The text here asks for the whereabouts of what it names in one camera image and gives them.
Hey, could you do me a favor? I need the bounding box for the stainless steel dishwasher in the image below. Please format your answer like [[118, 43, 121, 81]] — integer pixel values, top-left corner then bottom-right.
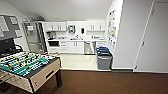
[[84, 41, 97, 56]]

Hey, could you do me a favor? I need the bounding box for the white drawer unit beside dishwasher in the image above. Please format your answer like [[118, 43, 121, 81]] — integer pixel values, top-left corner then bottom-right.
[[95, 40, 107, 49]]

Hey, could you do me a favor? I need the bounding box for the white sink base cabinet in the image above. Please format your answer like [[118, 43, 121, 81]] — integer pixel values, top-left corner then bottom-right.
[[66, 40, 85, 55]]

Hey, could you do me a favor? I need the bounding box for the blue lid recycling bin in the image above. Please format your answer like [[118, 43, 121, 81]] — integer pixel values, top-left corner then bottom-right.
[[95, 46, 111, 56]]

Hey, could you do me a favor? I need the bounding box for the white drawer unit beside microwave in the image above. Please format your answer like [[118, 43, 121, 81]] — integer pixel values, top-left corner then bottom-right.
[[58, 40, 68, 53]]

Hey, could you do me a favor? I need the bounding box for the grey trash bin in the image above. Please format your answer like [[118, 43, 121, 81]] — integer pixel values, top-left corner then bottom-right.
[[96, 52, 114, 71]]

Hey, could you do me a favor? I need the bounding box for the black built-in microwave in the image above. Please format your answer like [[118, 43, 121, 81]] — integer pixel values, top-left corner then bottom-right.
[[48, 40, 60, 48]]

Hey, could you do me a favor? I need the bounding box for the stainless steel refrigerator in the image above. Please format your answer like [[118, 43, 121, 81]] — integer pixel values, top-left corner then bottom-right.
[[22, 21, 46, 53]]

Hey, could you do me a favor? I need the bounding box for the foosball table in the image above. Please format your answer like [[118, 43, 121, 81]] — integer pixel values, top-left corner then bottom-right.
[[0, 51, 64, 94]]

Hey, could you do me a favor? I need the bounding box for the white door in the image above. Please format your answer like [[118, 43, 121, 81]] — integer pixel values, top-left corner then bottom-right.
[[133, 0, 168, 74]]

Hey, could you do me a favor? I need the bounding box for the grey bulletin board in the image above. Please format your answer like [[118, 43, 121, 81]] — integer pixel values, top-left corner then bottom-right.
[[0, 14, 24, 41]]

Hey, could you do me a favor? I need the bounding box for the large colourful wall poster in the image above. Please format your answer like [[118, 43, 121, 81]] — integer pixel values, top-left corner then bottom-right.
[[106, 9, 118, 50]]

